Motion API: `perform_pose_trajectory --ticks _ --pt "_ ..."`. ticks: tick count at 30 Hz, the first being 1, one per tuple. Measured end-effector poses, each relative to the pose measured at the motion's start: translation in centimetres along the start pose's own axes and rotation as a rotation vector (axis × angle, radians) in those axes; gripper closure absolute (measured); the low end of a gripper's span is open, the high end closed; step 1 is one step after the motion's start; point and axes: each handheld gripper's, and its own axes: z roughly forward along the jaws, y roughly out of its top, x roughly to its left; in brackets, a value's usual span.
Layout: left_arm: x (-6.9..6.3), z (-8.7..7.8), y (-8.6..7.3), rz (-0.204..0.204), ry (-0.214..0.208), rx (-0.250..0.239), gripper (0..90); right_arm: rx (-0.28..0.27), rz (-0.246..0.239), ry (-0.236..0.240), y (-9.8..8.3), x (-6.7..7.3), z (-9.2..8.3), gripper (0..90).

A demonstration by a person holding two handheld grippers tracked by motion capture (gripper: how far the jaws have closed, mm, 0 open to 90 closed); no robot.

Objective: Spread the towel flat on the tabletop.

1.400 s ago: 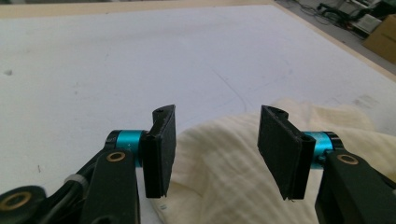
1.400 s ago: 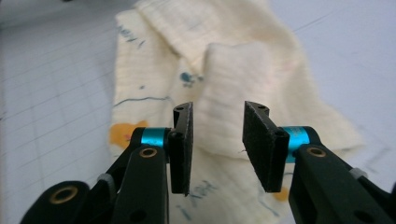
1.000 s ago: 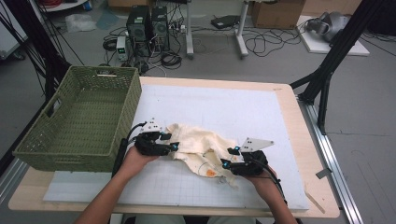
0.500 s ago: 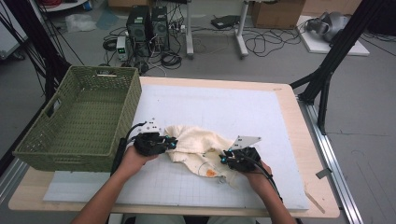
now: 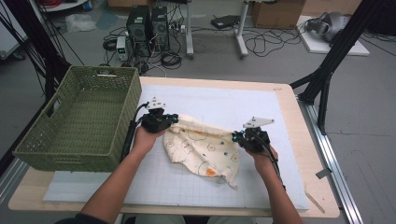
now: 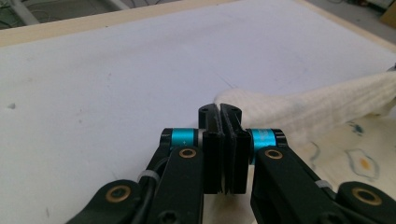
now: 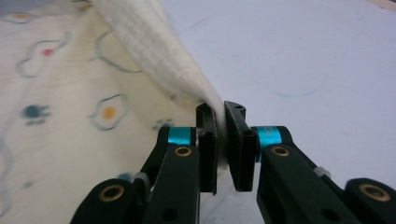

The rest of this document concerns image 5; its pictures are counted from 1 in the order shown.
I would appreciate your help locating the short aluminium rail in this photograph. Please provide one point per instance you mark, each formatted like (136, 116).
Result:
(12, 180)

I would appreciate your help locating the black flat case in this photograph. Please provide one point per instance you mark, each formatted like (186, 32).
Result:
(225, 21)

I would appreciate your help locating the white desk leg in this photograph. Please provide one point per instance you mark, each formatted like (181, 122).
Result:
(189, 31)
(241, 34)

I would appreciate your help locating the white grid mat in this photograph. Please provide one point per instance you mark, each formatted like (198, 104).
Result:
(174, 186)

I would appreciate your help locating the person's left hand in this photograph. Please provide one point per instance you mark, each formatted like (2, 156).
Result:
(146, 140)

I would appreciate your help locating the green woven basket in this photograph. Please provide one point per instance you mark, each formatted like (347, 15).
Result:
(87, 124)

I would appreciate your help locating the blue floor sheet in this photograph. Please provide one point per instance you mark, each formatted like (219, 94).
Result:
(106, 19)

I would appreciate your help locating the thin wooden stick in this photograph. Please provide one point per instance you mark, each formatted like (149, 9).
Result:
(315, 202)

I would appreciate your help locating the long aluminium rail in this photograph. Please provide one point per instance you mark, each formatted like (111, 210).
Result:
(330, 152)

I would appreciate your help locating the white floor board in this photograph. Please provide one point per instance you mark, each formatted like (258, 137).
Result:
(317, 45)

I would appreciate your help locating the grey tape piece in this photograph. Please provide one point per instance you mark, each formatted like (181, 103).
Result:
(323, 173)

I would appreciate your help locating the grey power supply unit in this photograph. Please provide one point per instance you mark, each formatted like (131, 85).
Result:
(122, 48)

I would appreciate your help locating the slim black computer tower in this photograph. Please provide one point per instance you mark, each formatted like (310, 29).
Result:
(160, 26)

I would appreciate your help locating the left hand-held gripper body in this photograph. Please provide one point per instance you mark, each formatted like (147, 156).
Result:
(155, 119)

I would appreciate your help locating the black metal frame strut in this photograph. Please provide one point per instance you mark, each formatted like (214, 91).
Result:
(339, 46)

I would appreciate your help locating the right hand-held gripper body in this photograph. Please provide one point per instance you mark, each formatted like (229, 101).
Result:
(257, 137)

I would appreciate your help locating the grey robot head shell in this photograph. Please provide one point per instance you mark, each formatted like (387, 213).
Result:
(333, 25)

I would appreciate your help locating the person's right hand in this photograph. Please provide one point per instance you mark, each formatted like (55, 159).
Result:
(264, 160)

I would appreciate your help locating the large black computer tower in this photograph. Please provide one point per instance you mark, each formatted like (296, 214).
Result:
(138, 28)

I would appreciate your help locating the brown cardboard box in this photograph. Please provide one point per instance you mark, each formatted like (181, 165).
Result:
(277, 14)

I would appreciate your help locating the cream patterned cloth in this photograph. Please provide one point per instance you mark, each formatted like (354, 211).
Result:
(202, 149)

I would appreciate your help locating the clear plastic bag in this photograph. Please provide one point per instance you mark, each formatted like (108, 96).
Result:
(80, 23)

